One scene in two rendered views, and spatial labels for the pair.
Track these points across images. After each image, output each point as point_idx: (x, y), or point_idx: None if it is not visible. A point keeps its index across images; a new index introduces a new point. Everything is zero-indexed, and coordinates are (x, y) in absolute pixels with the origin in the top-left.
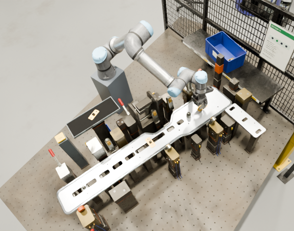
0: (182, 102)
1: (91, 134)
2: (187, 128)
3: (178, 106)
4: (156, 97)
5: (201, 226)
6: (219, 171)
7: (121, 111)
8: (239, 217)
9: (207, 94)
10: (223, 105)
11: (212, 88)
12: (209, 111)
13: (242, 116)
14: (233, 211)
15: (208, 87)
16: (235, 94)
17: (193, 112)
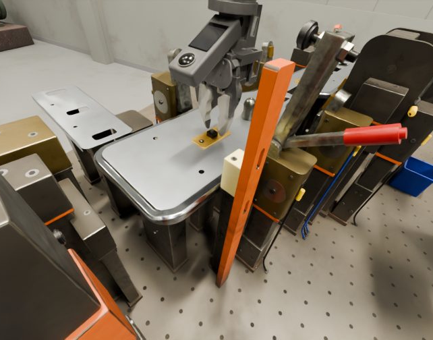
0: (284, 307)
1: None
2: (241, 98)
3: (291, 289)
4: (383, 83)
5: (193, 102)
6: None
7: None
8: (146, 108)
9: (195, 179)
10: (133, 142)
11: (177, 59)
12: (185, 126)
13: (78, 116)
14: (152, 111)
15: (197, 50)
16: (59, 181)
17: (236, 124)
